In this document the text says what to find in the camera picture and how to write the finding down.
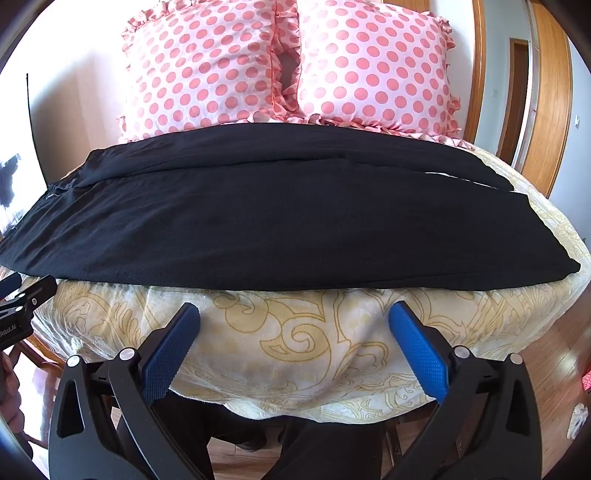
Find black pants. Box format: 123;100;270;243
0;122;581;292

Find pink polka dot pillow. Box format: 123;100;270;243
272;0;462;139
115;0;301;144

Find white thing on floor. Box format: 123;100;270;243
569;403;590;440

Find wooden door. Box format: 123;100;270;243
496;37;530;164

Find wooden headboard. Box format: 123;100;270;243
462;0;488;144

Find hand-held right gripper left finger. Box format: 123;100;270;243
48;302;201;480

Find flat screen television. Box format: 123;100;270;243
0;74;49;232

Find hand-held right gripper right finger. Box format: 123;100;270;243
388;300;543;480

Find person's legs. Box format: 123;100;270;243
115;392;389;480

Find person's left hand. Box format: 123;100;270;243
0;364;25;457

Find yellow patterned bed cover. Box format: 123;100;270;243
34;138;591;422

